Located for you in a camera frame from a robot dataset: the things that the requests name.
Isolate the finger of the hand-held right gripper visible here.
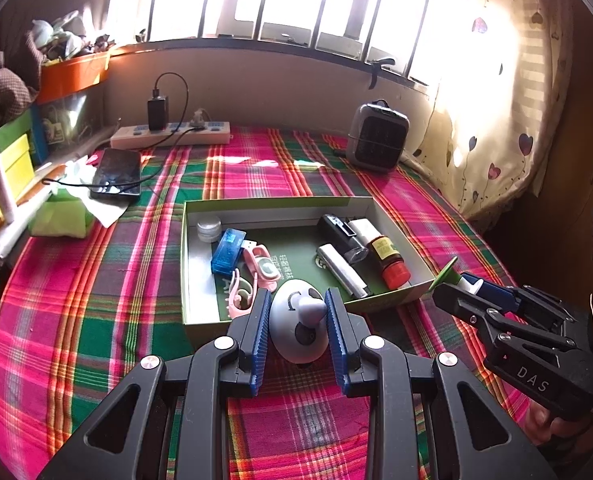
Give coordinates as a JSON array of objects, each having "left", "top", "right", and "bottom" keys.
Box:
[
  {"left": 431, "top": 282, "right": 514, "bottom": 347},
  {"left": 459, "top": 271, "right": 577, "bottom": 322}
]

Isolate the pink curved cable clip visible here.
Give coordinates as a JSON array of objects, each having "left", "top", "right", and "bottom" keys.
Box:
[{"left": 228, "top": 269, "right": 258, "bottom": 320}]

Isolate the beige power strip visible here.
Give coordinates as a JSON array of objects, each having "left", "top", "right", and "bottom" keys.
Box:
[{"left": 110, "top": 121, "right": 232, "bottom": 150}]

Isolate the small bottle red cap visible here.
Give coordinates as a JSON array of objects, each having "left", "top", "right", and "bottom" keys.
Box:
[{"left": 366, "top": 236, "right": 410, "bottom": 289}]

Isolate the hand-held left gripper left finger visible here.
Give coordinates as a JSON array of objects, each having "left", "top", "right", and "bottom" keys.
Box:
[{"left": 36, "top": 290, "right": 273, "bottom": 480}]

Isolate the blue translucent USB tester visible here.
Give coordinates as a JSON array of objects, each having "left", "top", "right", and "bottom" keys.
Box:
[{"left": 211, "top": 228, "right": 257, "bottom": 276}]

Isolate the black smartphone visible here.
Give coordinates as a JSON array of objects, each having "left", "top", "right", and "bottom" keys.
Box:
[{"left": 90, "top": 148, "right": 142, "bottom": 201}]

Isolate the grey small heater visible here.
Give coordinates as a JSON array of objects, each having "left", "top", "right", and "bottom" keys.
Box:
[{"left": 345, "top": 101, "right": 409, "bottom": 173}]

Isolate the cream curtain heart print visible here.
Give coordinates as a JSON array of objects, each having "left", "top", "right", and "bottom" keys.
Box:
[{"left": 416, "top": 0, "right": 577, "bottom": 221}]

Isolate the pink green plaid blanket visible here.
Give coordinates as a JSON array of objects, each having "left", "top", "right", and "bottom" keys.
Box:
[{"left": 0, "top": 127, "right": 537, "bottom": 480}]

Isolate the green cardboard box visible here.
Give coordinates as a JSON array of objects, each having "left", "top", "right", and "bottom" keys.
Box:
[{"left": 181, "top": 196, "right": 436, "bottom": 346}]

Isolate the black window hook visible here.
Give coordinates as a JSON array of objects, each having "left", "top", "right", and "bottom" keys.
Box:
[{"left": 369, "top": 57, "right": 396, "bottom": 92}]

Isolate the person's right hand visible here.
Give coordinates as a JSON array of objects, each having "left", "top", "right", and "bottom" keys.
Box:
[{"left": 523, "top": 395, "right": 593, "bottom": 446}]

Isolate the green tissue pack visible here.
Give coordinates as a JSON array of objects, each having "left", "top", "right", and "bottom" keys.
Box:
[{"left": 29, "top": 157, "right": 127, "bottom": 237}]

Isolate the white round gadget grey knob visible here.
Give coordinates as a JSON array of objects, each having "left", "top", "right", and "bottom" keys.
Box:
[{"left": 269, "top": 280, "right": 333, "bottom": 365}]

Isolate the green and white spool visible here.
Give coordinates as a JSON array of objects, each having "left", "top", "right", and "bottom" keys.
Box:
[{"left": 429, "top": 256, "right": 484, "bottom": 297}]

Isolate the white round jar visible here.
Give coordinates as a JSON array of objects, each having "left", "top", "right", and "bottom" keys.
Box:
[{"left": 196, "top": 216, "right": 223, "bottom": 245}]

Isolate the window grille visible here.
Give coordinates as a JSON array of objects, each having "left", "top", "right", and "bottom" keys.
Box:
[{"left": 106, "top": 0, "right": 472, "bottom": 86}]

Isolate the silver tube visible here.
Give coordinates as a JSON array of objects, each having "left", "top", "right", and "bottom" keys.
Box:
[{"left": 317, "top": 244, "right": 368, "bottom": 298}]

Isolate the pile of pale clothes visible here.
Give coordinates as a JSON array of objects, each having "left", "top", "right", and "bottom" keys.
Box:
[{"left": 26, "top": 10, "right": 114, "bottom": 66}]

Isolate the orange plastic bin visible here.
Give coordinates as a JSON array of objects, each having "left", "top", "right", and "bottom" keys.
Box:
[{"left": 39, "top": 50, "right": 111, "bottom": 105}]

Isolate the yellow cardboard box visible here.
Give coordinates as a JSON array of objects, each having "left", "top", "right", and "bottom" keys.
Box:
[{"left": 0, "top": 132, "right": 34, "bottom": 223}]

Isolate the pink clip mint pad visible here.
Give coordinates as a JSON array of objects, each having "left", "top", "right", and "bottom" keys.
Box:
[{"left": 244, "top": 245, "right": 280, "bottom": 292}]

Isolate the clear plastic container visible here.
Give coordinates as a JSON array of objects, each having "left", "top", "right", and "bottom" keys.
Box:
[{"left": 34, "top": 92, "right": 110, "bottom": 161}]

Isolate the black charger adapter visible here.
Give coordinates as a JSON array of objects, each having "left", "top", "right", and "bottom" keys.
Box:
[{"left": 147, "top": 97, "right": 170, "bottom": 131}]

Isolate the brown cloth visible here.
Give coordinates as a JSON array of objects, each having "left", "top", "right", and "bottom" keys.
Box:
[{"left": 0, "top": 52, "right": 40, "bottom": 141}]

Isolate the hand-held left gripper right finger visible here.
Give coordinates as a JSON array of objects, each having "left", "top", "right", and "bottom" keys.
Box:
[{"left": 325, "top": 287, "right": 559, "bottom": 480}]

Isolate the black charging cable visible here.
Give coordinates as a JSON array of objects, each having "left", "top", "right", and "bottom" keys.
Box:
[{"left": 41, "top": 72, "right": 197, "bottom": 196}]

